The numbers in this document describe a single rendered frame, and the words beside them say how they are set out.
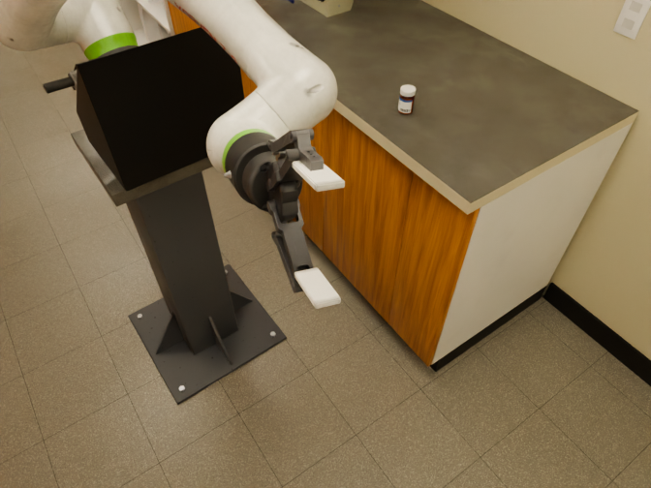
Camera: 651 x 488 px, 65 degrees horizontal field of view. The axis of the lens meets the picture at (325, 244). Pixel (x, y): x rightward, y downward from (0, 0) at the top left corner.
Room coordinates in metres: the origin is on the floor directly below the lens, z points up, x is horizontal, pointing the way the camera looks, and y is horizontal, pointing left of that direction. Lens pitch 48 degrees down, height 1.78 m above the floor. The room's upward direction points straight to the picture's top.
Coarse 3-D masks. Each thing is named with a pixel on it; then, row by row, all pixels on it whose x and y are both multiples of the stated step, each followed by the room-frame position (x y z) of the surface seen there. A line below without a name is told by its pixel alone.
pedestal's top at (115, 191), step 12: (84, 132) 1.19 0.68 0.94; (84, 144) 1.13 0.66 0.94; (84, 156) 1.10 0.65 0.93; (96, 156) 1.08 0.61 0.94; (96, 168) 1.03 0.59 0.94; (108, 168) 1.03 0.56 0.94; (180, 168) 1.03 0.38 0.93; (192, 168) 1.05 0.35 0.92; (204, 168) 1.07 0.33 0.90; (108, 180) 0.98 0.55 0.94; (156, 180) 0.99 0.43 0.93; (168, 180) 1.01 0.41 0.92; (108, 192) 0.94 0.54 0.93; (120, 192) 0.94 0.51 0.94; (132, 192) 0.95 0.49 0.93; (144, 192) 0.97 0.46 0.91; (120, 204) 0.93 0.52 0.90
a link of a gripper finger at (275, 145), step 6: (288, 132) 0.45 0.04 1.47; (294, 132) 0.44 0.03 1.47; (300, 132) 0.44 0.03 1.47; (312, 132) 0.44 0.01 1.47; (282, 138) 0.46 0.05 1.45; (288, 138) 0.44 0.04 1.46; (294, 138) 0.43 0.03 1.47; (312, 138) 0.44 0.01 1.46; (270, 144) 0.49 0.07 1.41; (276, 144) 0.48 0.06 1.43; (282, 144) 0.46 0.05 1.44; (288, 144) 0.45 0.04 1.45; (276, 150) 0.47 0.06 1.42; (282, 150) 0.47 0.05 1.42
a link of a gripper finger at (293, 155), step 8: (288, 152) 0.42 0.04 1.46; (296, 152) 0.43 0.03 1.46; (288, 160) 0.42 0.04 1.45; (296, 160) 0.42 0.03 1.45; (280, 168) 0.46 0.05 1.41; (288, 168) 0.44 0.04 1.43; (272, 176) 0.46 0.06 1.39; (280, 176) 0.45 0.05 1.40; (288, 176) 0.45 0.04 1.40; (296, 176) 0.45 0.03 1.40; (272, 184) 0.46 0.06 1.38; (296, 184) 0.47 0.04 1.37
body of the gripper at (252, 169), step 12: (264, 156) 0.52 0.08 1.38; (252, 168) 0.50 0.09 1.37; (264, 168) 0.51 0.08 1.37; (276, 168) 0.48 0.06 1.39; (252, 180) 0.49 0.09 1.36; (264, 180) 0.49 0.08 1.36; (252, 192) 0.48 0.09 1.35; (264, 192) 0.49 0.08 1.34; (276, 192) 0.46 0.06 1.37; (288, 192) 0.45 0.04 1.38; (300, 192) 0.51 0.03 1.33; (264, 204) 0.49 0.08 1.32; (276, 204) 0.46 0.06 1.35; (288, 204) 0.45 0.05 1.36; (288, 216) 0.44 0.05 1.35
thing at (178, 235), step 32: (160, 192) 1.05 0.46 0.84; (192, 192) 1.10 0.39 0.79; (160, 224) 1.03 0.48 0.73; (192, 224) 1.09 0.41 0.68; (160, 256) 1.01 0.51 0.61; (192, 256) 1.07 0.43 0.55; (160, 288) 1.16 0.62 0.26; (192, 288) 1.05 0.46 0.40; (224, 288) 1.12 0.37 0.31; (160, 320) 1.17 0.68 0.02; (192, 320) 1.03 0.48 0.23; (224, 320) 1.10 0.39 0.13; (256, 320) 1.17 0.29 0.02; (160, 352) 1.02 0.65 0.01; (192, 352) 1.02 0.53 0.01; (224, 352) 1.00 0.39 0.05; (256, 352) 1.02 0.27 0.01; (192, 384) 0.89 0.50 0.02
